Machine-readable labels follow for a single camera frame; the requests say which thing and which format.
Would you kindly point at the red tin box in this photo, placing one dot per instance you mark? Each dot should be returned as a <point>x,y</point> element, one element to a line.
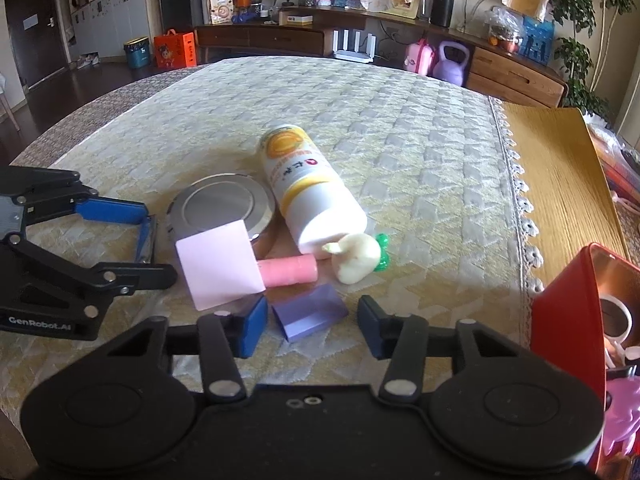
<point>565,320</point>

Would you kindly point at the purple block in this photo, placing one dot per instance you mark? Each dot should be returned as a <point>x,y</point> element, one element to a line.
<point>310,315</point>

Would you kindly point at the purple kettlebell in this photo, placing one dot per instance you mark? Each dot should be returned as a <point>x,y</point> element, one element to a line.
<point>450,70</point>

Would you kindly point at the printed snack box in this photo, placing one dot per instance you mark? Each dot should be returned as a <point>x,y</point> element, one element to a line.
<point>221,6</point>

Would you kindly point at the round metal lid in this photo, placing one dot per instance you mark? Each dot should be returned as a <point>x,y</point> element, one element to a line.
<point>220,205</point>

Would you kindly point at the black speaker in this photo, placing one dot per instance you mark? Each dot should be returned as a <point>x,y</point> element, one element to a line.
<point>442,10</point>

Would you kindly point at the yellow white plastic bottle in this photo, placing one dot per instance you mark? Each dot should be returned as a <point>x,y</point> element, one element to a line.
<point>300,180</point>

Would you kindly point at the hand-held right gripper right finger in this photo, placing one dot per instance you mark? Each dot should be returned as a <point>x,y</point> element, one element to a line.
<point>372,326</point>

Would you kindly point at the pink white small box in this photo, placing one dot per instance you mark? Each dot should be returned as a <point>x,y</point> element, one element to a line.
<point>220,265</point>

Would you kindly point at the dark brown door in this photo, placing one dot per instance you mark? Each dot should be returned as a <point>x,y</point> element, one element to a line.
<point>35,30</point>

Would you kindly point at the tall potted plant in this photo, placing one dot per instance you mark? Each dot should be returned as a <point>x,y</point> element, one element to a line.
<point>580,55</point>

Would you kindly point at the yellow wood-grain table mat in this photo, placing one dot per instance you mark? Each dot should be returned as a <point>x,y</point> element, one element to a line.
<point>555,170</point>

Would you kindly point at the white cardboard box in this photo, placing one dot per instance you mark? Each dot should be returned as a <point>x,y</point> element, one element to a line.
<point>295,19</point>

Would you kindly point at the white garlic toy green stem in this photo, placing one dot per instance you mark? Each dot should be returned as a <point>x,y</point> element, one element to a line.
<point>355,257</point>

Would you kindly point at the plastic bag of fruit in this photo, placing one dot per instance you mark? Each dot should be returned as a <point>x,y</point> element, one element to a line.
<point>502,32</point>

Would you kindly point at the white frame sunglasses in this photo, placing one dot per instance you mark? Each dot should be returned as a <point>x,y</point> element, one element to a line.
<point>612,319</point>

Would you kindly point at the wooden tv cabinet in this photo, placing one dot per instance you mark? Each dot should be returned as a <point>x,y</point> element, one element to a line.
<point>510,77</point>

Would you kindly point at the white storage cabinets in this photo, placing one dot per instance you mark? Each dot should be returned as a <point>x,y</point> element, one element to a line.
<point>115,15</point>

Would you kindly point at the orange gift box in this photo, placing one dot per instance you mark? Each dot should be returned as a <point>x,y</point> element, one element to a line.
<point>175,51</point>

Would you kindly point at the blue gift bag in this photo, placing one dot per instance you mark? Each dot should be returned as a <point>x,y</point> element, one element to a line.
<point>537,40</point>

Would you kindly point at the cream quilted table cover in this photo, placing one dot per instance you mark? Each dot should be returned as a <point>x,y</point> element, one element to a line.
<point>350,110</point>

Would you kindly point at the purple spiky toy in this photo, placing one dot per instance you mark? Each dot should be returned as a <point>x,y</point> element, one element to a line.
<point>622,410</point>

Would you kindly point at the teal round bin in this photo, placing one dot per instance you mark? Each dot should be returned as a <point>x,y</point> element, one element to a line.
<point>136,54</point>

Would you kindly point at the white router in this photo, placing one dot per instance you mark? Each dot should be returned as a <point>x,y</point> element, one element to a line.
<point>352,50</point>

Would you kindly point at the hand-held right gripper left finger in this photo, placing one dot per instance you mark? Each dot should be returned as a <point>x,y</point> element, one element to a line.
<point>252,325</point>

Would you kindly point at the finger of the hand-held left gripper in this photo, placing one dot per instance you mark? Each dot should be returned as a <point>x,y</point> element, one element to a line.
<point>135,277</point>
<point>115,212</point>

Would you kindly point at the pink toy suitcase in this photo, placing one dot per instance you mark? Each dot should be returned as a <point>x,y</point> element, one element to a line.
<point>419,59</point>

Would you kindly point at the pink cylinder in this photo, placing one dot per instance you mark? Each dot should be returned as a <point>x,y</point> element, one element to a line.
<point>290,270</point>

